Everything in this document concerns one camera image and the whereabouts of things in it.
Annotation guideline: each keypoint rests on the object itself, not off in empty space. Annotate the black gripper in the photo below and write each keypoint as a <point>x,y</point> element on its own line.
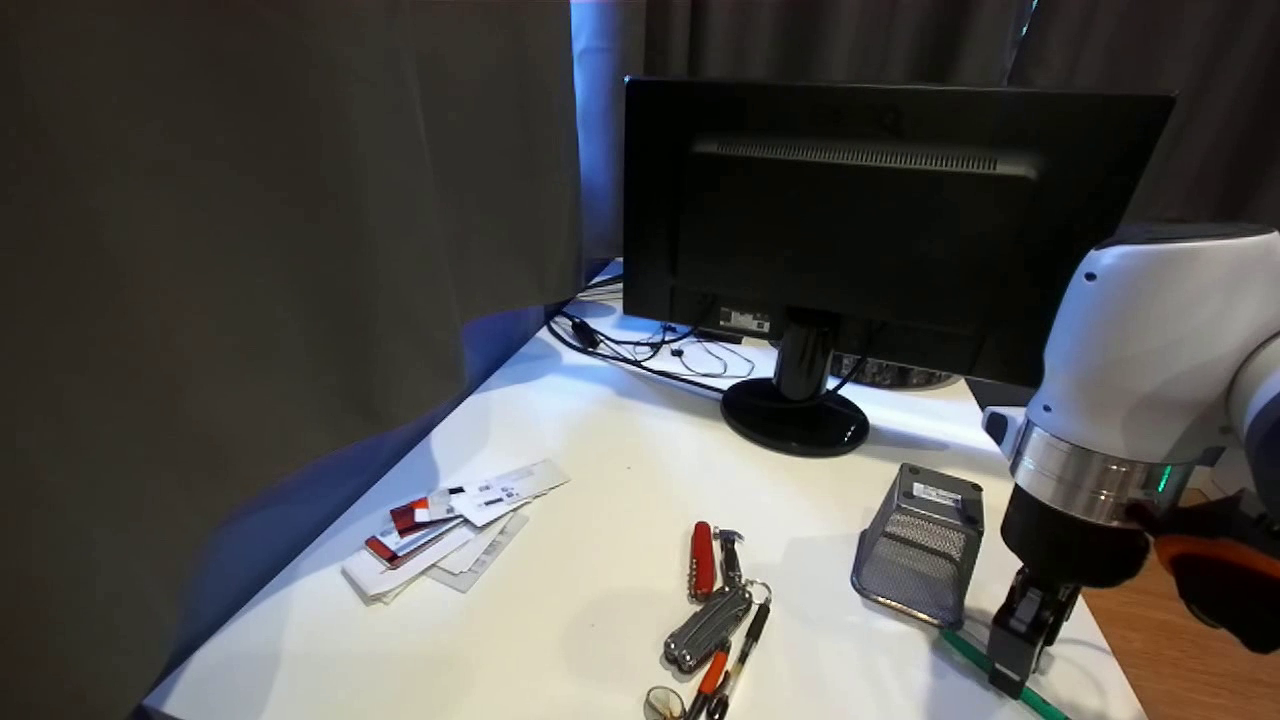
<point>1074,540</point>

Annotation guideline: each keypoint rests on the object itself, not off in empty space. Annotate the green pen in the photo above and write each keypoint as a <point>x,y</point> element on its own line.
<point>982,664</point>

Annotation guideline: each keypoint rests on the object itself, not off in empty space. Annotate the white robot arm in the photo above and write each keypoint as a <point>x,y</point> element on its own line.
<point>1161,360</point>

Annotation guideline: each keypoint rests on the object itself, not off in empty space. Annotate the black pen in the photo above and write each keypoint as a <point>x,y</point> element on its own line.
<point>750,647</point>

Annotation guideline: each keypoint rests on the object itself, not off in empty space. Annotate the grey plastic tray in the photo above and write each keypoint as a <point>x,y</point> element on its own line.
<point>921,540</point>

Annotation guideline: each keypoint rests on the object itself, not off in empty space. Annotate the orange black object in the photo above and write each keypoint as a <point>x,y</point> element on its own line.
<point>1221,565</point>

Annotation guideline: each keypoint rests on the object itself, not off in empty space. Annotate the black key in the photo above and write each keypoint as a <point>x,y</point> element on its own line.
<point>731,555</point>

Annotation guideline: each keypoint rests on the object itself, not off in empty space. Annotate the black round monitor stand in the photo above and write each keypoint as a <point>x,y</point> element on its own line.
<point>799,404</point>

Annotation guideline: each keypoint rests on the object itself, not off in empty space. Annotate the red pocket knife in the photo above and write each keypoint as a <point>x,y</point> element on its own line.
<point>702,558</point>

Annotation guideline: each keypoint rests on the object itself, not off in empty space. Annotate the black computer monitor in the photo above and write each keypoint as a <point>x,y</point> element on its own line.
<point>880,213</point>

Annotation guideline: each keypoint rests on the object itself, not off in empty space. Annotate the white red packaged item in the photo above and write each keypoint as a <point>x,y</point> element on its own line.
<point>432,565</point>

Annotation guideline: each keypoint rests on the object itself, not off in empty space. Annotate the red and white card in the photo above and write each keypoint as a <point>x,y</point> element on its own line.
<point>419,523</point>

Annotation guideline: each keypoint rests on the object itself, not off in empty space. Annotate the grey curtain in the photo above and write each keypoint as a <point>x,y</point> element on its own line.
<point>264,295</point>

